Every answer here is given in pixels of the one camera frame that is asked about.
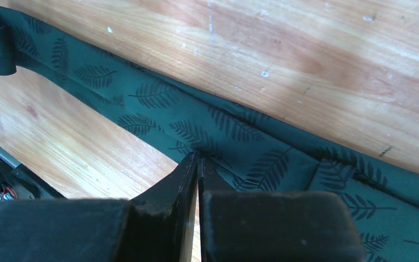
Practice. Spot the dark green leaf tie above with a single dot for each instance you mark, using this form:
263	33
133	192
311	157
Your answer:
252	151

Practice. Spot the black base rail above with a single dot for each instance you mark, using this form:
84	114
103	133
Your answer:
19	182

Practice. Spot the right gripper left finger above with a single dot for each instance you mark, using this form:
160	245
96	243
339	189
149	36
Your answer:
160	221

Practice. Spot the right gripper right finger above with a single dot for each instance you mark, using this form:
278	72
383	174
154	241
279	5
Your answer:
208	180

